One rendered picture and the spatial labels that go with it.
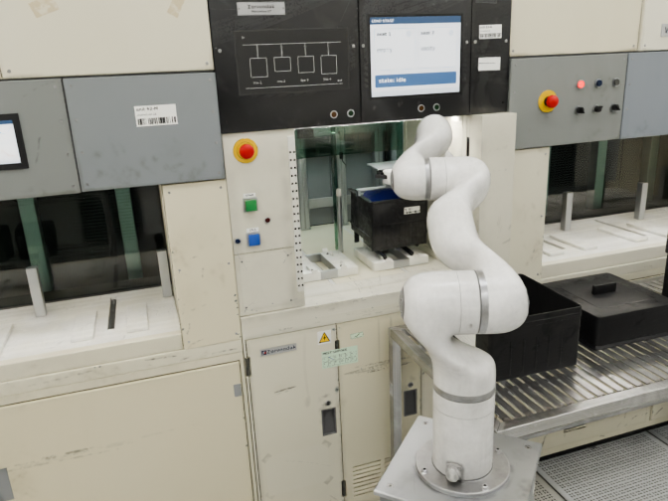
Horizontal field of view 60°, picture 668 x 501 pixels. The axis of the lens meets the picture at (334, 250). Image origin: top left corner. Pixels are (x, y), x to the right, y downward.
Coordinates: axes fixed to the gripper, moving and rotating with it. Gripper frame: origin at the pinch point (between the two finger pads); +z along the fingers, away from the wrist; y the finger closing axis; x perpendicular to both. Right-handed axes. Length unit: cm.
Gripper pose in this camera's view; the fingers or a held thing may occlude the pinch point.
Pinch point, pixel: (389, 171)
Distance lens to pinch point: 206.3
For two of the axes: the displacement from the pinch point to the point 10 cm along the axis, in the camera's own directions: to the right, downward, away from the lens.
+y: 9.4, -1.4, 3.0
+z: -3.3, -2.7, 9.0
